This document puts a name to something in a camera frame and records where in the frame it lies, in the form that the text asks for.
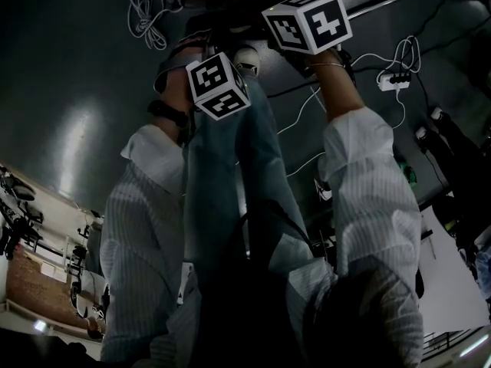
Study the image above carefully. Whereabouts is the thin white cable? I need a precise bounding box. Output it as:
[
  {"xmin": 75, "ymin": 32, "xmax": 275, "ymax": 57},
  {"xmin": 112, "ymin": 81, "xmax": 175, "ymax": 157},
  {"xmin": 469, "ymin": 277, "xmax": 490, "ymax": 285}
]
[{"xmin": 275, "ymin": 86, "xmax": 328, "ymax": 136}]

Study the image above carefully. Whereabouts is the person's right forearm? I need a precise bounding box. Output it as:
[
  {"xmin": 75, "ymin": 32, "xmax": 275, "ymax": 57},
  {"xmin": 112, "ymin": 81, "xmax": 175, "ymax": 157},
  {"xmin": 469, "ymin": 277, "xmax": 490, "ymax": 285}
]
[{"xmin": 306, "ymin": 50, "xmax": 423, "ymax": 256}]

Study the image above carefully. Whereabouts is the person's white shoe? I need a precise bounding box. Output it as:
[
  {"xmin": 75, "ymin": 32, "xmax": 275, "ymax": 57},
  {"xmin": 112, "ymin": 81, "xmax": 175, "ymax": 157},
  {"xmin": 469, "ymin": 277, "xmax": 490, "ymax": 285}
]
[{"xmin": 232, "ymin": 46, "xmax": 262, "ymax": 78}]

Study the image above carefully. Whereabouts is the coiled white cable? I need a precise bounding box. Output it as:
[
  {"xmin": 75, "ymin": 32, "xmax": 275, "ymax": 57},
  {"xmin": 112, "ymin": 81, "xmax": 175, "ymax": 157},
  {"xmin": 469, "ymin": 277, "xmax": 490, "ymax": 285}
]
[{"xmin": 127, "ymin": 0, "xmax": 185, "ymax": 51}]

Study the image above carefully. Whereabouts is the green object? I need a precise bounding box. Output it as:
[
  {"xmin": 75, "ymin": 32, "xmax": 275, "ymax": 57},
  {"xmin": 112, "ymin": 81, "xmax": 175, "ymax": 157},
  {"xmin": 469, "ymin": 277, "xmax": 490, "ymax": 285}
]
[{"xmin": 397, "ymin": 161, "xmax": 418, "ymax": 186}]

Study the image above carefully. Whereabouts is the thin gold bracelet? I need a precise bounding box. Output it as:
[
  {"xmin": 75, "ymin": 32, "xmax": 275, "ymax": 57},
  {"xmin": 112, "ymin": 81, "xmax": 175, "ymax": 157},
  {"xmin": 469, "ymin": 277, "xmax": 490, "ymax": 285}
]
[{"xmin": 308, "ymin": 61, "xmax": 347, "ymax": 71}]

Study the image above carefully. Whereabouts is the black floor cable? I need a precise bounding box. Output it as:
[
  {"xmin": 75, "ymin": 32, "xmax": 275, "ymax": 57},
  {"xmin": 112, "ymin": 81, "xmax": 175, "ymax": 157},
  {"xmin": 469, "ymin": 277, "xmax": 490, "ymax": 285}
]
[{"xmin": 266, "ymin": 78, "xmax": 320, "ymax": 99}]

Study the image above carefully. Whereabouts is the black metal railing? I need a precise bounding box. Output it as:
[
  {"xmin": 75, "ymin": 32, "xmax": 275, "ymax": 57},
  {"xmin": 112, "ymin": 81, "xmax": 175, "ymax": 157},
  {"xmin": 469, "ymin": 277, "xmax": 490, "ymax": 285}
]
[{"xmin": 421, "ymin": 326, "xmax": 485, "ymax": 357}]

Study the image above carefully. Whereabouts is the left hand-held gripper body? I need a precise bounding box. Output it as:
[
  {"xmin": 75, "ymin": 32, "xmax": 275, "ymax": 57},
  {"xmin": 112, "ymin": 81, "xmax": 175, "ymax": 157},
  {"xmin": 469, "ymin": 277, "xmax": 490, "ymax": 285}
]
[{"xmin": 153, "ymin": 47, "xmax": 252, "ymax": 123}]

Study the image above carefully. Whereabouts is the white power strip with cable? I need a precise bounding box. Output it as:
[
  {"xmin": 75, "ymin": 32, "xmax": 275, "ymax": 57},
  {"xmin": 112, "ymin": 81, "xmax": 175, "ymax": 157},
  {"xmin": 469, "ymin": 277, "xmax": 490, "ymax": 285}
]
[{"xmin": 351, "ymin": 34, "xmax": 423, "ymax": 130}]

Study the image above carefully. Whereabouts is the person's white striped shirt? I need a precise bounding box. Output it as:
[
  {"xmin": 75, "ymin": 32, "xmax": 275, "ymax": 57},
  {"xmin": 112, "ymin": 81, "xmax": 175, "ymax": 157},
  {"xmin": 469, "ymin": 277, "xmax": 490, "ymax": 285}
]
[{"xmin": 100, "ymin": 253, "xmax": 425, "ymax": 368}]

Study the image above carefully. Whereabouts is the black wristwatch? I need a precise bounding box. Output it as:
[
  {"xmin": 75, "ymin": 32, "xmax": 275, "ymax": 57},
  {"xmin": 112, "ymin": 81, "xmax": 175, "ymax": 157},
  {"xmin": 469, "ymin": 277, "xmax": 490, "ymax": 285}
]
[{"xmin": 147, "ymin": 100, "xmax": 191, "ymax": 130}]

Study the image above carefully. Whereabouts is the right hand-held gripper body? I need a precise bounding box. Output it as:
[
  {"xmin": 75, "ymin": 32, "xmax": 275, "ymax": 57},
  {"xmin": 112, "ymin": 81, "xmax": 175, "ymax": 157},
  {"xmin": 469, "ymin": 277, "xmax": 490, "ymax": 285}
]
[{"xmin": 262, "ymin": 0, "xmax": 354, "ymax": 78}]

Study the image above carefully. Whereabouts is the person's left forearm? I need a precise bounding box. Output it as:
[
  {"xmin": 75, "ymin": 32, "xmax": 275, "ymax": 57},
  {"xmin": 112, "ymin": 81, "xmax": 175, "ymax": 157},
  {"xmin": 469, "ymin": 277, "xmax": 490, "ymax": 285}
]
[{"xmin": 100, "ymin": 69, "xmax": 195, "ymax": 255}]

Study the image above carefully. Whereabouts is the person's right leg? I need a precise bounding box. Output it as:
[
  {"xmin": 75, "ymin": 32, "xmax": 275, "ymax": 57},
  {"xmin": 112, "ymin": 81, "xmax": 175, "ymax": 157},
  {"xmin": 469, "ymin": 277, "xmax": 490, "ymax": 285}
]
[{"xmin": 236, "ymin": 75, "xmax": 320, "ymax": 268}]

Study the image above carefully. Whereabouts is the person's leg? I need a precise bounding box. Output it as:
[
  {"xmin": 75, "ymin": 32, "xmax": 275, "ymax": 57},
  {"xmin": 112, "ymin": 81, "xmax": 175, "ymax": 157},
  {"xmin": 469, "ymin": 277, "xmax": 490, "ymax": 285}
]
[
  {"xmin": 236, "ymin": 75, "xmax": 320, "ymax": 268},
  {"xmin": 183, "ymin": 103, "xmax": 247, "ymax": 268}
]

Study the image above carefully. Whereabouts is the person's left leg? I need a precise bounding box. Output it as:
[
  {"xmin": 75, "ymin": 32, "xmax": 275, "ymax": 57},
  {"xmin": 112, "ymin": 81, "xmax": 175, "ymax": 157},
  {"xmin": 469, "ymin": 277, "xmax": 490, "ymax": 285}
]
[{"xmin": 183, "ymin": 103, "xmax": 247, "ymax": 268}]

